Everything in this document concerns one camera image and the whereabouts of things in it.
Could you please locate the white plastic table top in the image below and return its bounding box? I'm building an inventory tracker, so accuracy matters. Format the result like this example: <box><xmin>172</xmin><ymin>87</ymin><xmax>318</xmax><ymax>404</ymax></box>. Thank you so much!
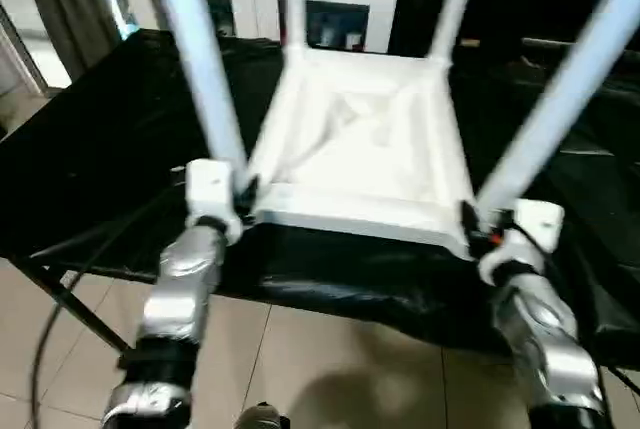
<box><xmin>248</xmin><ymin>44</ymin><xmax>477</xmax><ymax>264</ymax></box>

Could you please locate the black plastic mat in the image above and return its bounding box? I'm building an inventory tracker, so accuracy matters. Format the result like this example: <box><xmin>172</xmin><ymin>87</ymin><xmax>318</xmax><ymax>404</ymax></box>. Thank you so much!
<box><xmin>0</xmin><ymin>26</ymin><xmax>640</xmax><ymax>365</ymax></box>

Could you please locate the black stand rod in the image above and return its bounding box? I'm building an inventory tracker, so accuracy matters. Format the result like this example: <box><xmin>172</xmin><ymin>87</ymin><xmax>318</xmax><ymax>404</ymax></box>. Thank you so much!
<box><xmin>22</xmin><ymin>256</ymin><xmax>137</xmax><ymax>353</ymax></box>

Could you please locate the grey robot foot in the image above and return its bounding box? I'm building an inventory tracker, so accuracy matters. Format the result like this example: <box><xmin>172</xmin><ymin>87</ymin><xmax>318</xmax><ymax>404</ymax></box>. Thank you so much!
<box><xmin>238</xmin><ymin>400</ymin><xmax>292</xmax><ymax>429</ymax></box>

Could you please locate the grey curtain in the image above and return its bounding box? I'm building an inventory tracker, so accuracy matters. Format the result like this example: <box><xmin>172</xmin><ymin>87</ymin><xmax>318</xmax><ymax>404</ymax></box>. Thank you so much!
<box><xmin>22</xmin><ymin>0</ymin><xmax>132</xmax><ymax>70</ymax></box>

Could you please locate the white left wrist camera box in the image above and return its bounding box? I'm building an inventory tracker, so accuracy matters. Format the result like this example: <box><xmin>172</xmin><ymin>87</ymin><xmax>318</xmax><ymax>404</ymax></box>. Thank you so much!
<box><xmin>184</xmin><ymin>158</ymin><xmax>245</xmax><ymax>246</ymax></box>

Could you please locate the black right camera cable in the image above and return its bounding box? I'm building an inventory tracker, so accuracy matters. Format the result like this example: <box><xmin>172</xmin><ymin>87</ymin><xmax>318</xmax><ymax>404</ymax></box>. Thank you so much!
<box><xmin>504</xmin><ymin>213</ymin><xmax>640</xmax><ymax>395</ymax></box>

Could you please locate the black camera cable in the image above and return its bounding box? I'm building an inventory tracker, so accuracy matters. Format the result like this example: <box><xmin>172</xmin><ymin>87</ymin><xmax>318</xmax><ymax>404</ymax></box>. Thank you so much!
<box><xmin>27</xmin><ymin>188</ymin><xmax>191</xmax><ymax>429</ymax></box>
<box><xmin>504</xmin><ymin>213</ymin><xmax>640</xmax><ymax>395</ymax></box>

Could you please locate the black left camera cable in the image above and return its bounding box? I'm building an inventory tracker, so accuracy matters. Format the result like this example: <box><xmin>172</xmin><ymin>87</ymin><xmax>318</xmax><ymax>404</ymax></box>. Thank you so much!
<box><xmin>27</xmin><ymin>188</ymin><xmax>191</xmax><ymax>429</ymax></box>

